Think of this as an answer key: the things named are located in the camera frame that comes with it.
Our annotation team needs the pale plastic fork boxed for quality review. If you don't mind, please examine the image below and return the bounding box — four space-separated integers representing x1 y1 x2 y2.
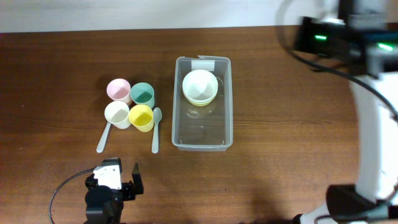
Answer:
96 122 111 153

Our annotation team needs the yellow plastic cup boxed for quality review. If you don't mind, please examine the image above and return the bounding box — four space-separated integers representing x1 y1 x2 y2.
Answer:
128 105 154 133

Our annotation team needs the pale plastic spoon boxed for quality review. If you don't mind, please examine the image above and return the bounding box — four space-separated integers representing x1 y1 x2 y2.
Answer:
151 107 162 154

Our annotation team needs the white plastic cup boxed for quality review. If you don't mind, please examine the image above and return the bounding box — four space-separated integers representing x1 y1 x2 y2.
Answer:
104 101 131 129

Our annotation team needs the teal plastic cup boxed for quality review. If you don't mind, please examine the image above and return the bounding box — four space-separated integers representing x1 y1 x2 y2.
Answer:
130 82 155 108

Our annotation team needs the pink plastic cup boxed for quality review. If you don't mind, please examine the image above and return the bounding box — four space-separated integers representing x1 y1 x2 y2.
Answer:
106 78 132 105

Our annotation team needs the yellow plastic bowl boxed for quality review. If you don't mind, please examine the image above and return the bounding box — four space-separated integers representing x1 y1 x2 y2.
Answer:
185 95 216 106

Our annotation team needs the white plastic bowl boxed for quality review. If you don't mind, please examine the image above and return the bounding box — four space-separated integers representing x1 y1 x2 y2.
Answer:
182 70 218 102

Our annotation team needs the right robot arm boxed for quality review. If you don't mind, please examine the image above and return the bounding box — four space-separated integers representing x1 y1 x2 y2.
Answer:
294 1 397 223

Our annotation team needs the clear plastic container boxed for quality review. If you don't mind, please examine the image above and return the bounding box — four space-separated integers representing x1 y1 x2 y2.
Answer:
172 55 233 152

